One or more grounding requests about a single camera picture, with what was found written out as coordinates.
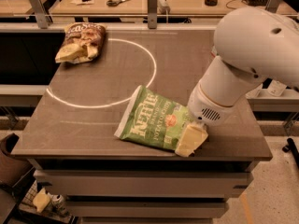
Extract left sanitizer pump bottle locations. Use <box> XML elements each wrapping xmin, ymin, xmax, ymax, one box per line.
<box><xmin>246</xmin><ymin>84</ymin><xmax>263</xmax><ymax>99</ymax></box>

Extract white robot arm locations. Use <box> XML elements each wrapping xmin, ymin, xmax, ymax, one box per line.
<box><xmin>175</xmin><ymin>7</ymin><xmax>299</xmax><ymax>157</ymax></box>

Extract left metal bracket post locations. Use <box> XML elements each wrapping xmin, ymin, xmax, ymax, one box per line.
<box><xmin>29</xmin><ymin>0</ymin><xmax>50</xmax><ymax>29</ymax></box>

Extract black chair leg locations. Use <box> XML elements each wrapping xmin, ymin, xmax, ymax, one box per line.
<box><xmin>282</xmin><ymin>138</ymin><xmax>299</xmax><ymax>168</ymax></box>

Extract right sanitizer pump bottle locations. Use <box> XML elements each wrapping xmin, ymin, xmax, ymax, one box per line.
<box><xmin>267</xmin><ymin>80</ymin><xmax>287</xmax><ymax>97</ymax></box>

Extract white can on shelf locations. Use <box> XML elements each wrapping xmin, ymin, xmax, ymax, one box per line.
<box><xmin>51</xmin><ymin>195</ymin><xmax>68</xmax><ymax>216</ymax></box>

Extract sanitizer pump bottle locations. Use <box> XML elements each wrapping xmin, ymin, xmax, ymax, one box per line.
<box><xmin>246</xmin><ymin>84</ymin><xmax>263</xmax><ymax>99</ymax></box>
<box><xmin>267</xmin><ymin>80</ymin><xmax>287</xmax><ymax>97</ymax></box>

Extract green jalapeno chip bag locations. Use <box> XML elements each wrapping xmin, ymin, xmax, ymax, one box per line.
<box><xmin>114</xmin><ymin>86</ymin><xmax>192</xmax><ymax>150</ymax></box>

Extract middle metal bracket post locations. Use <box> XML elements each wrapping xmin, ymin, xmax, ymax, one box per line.
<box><xmin>148</xmin><ymin>0</ymin><xmax>157</xmax><ymax>29</ymax></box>

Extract grey drawer cabinet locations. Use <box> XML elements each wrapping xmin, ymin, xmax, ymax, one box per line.
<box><xmin>30</xmin><ymin>159</ymin><xmax>256</xmax><ymax>224</ymax></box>

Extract yellow sponge on shelf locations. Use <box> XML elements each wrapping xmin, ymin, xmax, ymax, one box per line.
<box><xmin>33</xmin><ymin>189</ymin><xmax>51</xmax><ymax>213</ymax></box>

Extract white power strip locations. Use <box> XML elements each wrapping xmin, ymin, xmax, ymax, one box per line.
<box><xmin>157</xmin><ymin>0</ymin><xmax>170</xmax><ymax>15</ymax></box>

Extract brown chip bag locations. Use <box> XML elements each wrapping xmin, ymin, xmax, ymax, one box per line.
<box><xmin>55</xmin><ymin>22</ymin><xmax>107</xmax><ymax>64</ymax></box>

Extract brown chair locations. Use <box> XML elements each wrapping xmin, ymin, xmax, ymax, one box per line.
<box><xmin>0</xmin><ymin>133</ymin><xmax>33</xmax><ymax>224</ymax></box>

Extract scissors on back desk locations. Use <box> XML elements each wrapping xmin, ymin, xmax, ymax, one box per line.
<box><xmin>107</xmin><ymin>0</ymin><xmax>130</xmax><ymax>7</ymax></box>

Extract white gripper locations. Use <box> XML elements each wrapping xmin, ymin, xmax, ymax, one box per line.
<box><xmin>175</xmin><ymin>84</ymin><xmax>234</xmax><ymax>157</ymax></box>

